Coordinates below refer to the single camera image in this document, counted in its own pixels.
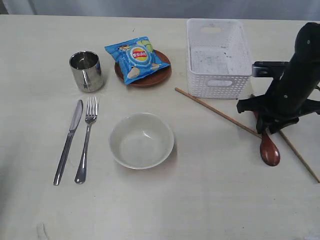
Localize silver metal fork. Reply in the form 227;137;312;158
74;96;99;184

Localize stainless steel cup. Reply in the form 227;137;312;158
69;50;106;93

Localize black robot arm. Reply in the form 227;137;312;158
236;22;320;134

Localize brown wooden chopstick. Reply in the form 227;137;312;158
174;87;262;139
279;130;320;184

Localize blue chips bag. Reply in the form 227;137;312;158
104;36;171;85

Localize brown wooden spoon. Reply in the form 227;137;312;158
252;111;281;167

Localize silver metal knife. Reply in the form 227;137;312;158
53;99;83;186

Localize white patterned ceramic bowl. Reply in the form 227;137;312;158
109;112;175;170

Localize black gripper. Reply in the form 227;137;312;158
236;62;320;134

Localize brown wooden plate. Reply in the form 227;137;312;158
114;50;172;88

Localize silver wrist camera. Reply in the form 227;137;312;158
252;61;289;78

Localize white plastic woven basket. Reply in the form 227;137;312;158
186;18;253;99

